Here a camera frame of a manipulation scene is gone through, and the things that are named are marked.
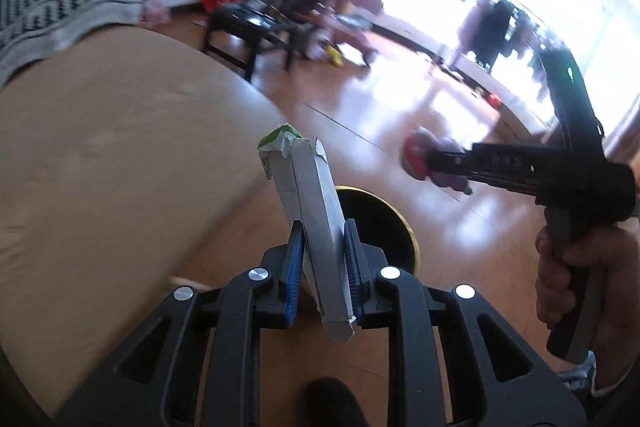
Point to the black wooden chair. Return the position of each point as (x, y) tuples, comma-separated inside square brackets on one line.
[(240, 24)]

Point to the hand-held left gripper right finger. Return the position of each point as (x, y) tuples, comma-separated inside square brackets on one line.
[(352, 267)]

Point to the pink toy tricycle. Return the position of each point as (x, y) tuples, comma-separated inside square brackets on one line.
[(350, 34)]

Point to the black and white striped blanket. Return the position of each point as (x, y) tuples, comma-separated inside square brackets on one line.
[(50, 17)]

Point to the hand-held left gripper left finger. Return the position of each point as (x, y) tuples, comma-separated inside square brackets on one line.
[(295, 277)]

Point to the small yellow toy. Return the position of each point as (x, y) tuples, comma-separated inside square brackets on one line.
[(333, 55)]

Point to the black bin with gold rim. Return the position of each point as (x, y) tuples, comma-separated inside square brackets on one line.
[(385, 227)]

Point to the clothes rack with dark clothes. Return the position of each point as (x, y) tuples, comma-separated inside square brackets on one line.
[(495, 27)]

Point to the torn grey cardboard box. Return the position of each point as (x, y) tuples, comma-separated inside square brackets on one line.
[(315, 232)]

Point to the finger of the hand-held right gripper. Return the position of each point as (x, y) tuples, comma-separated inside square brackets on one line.
[(457, 177), (452, 159)]

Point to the person's right hand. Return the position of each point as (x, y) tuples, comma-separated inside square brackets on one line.
[(615, 287)]

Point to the small red ball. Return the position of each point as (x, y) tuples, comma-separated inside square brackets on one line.
[(495, 100)]

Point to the pink plastic bag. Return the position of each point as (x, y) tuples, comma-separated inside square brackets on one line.
[(156, 12)]

